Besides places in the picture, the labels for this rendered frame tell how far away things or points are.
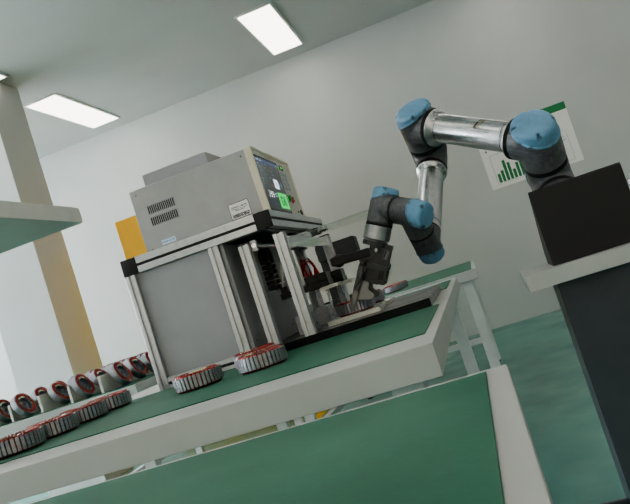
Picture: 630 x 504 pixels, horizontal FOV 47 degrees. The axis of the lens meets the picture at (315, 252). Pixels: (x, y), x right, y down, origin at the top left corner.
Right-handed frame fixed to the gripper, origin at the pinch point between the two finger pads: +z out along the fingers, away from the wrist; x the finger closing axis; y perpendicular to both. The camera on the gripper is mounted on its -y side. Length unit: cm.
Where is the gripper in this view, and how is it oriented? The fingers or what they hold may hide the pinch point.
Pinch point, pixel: (354, 308)
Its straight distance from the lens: 205.7
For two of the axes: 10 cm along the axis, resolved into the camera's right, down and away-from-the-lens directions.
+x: 2.1, -0.1, 9.8
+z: -1.9, 9.8, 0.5
